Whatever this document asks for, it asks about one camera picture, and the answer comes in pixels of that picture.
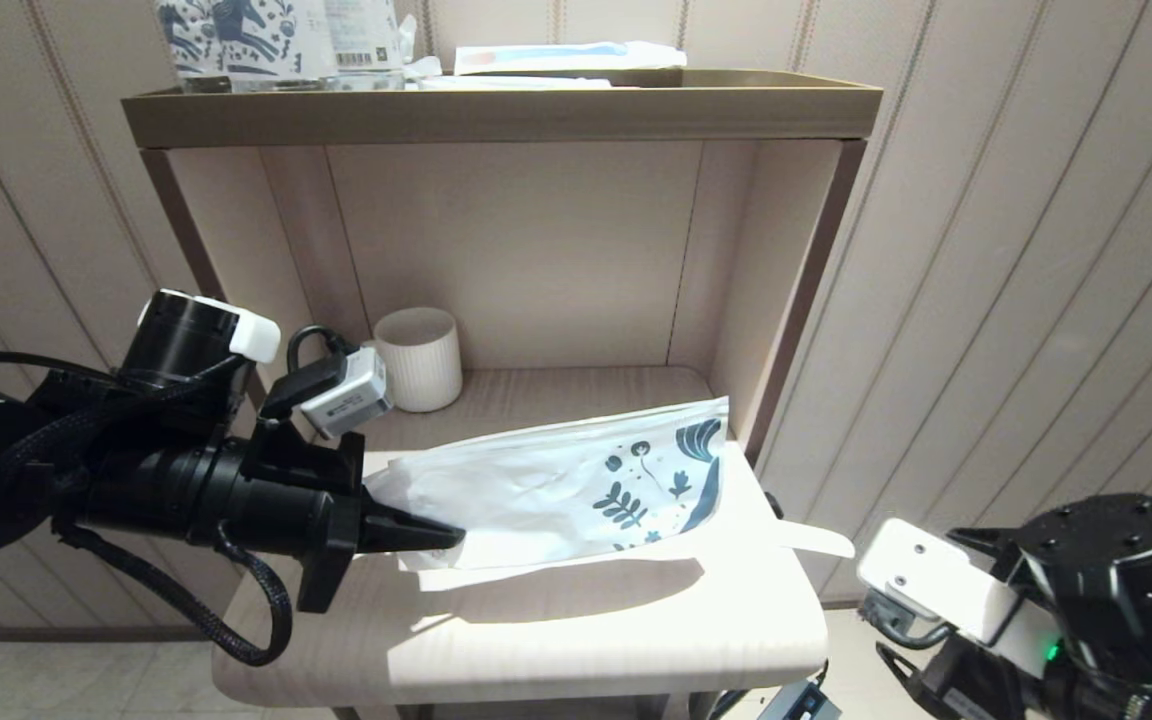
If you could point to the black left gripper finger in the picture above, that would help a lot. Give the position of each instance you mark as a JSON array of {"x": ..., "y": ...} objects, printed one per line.
[{"x": 401, "y": 530}]

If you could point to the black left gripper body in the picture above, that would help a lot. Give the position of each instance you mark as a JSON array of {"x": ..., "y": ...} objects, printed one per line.
[{"x": 276, "y": 500}]

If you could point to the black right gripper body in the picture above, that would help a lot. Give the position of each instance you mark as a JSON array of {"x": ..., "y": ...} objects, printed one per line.
[{"x": 966, "y": 690}]

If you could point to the white floral pouch bag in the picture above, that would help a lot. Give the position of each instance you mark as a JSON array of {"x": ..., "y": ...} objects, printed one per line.
[{"x": 516, "y": 490}]

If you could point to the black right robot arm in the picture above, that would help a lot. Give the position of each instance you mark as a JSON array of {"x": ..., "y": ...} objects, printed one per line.
[{"x": 1116, "y": 580}]

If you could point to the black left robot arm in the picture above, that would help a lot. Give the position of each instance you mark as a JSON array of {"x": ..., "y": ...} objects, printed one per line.
[{"x": 136, "y": 490}]

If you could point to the grey power inverter box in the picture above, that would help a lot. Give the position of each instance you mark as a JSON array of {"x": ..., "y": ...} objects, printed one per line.
[{"x": 801, "y": 705}]

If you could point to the white ribbed ceramic mug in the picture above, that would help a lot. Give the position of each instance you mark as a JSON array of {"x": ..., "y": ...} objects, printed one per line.
[{"x": 426, "y": 360}]

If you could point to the beige wooden shelf cabinet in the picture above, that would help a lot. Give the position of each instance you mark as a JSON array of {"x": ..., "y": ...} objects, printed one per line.
[{"x": 536, "y": 250}]

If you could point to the blue patterned package on top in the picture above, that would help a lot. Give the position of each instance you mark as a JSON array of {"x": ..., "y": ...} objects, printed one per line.
[{"x": 276, "y": 40}]

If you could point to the crumpled clear plastic wrapper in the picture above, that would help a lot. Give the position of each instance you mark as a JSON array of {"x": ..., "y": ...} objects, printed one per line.
[{"x": 421, "y": 62}]

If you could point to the clear bottle with barcode label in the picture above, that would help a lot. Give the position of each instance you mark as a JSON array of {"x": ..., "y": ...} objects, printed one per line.
[{"x": 366, "y": 35}]

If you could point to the white blue toothbrush packet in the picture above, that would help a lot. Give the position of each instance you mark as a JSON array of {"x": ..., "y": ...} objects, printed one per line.
[{"x": 566, "y": 57}]

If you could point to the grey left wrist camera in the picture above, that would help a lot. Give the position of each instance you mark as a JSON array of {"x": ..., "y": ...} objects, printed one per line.
[{"x": 346, "y": 395}]

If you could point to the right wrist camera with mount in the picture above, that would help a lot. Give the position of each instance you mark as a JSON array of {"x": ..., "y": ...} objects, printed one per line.
[{"x": 926, "y": 570}]

